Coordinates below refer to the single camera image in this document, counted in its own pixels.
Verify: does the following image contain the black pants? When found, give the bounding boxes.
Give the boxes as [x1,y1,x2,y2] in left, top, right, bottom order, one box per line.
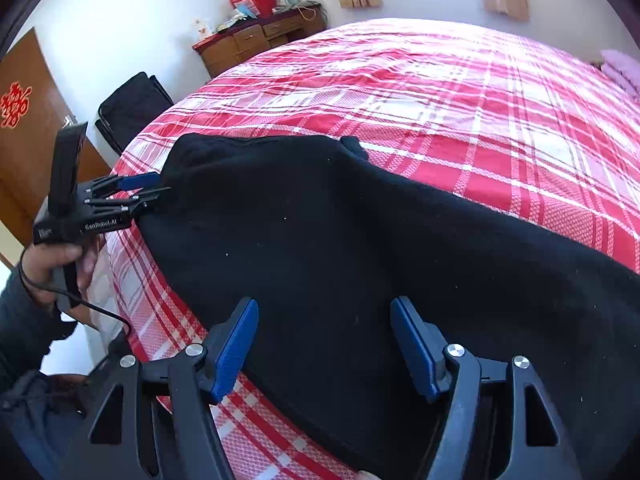
[138,133,639,479]

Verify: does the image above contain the left dark sleeve forearm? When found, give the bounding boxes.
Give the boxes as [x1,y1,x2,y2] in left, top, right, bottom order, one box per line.
[1,271,84,479]

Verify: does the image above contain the person left hand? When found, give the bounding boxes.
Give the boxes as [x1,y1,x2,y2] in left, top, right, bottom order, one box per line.
[21,235,105,310]

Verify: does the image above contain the black chair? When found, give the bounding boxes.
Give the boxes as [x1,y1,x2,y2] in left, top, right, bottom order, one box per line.
[94,72,174,155]

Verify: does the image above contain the brown wooden door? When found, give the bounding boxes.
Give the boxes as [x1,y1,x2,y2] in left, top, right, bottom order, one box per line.
[0,27,113,269]

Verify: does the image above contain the brown wooden dresser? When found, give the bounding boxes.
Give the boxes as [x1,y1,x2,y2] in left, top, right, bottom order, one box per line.
[192,3,328,78]

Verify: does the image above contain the red bag on dresser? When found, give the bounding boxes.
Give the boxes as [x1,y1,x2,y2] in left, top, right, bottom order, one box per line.
[229,0,277,18]

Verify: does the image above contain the red white plaid bedsheet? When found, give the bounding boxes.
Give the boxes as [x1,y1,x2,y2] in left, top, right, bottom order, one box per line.
[102,16,640,480]

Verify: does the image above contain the pink folded quilt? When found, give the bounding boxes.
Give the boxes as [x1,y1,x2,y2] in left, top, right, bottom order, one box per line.
[601,49,640,100]

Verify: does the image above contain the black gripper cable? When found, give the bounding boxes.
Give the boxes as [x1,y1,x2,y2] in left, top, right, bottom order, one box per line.
[18,246,134,340]

